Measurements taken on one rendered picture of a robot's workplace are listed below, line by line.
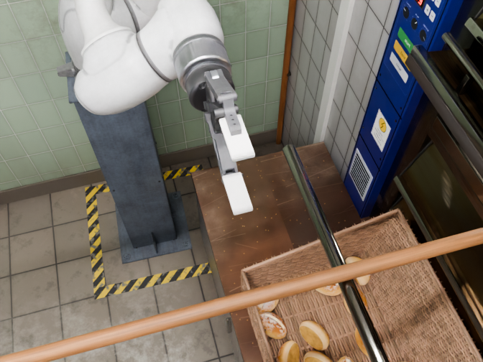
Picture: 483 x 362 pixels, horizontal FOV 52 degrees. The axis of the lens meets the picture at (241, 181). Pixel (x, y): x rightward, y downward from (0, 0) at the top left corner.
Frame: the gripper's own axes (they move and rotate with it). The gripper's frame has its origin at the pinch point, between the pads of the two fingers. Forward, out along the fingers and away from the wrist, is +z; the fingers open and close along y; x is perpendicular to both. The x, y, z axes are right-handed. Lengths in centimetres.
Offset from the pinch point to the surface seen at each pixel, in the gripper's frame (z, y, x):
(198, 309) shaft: 6.0, 28.6, 9.7
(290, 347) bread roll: 4, 84, -13
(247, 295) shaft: 6.0, 28.5, 0.6
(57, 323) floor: -47, 149, 67
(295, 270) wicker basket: -19, 87, -23
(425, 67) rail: -19.1, 6.7, -40.4
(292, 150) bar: -25.1, 31.6, -18.9
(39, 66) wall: -115, 71, 45
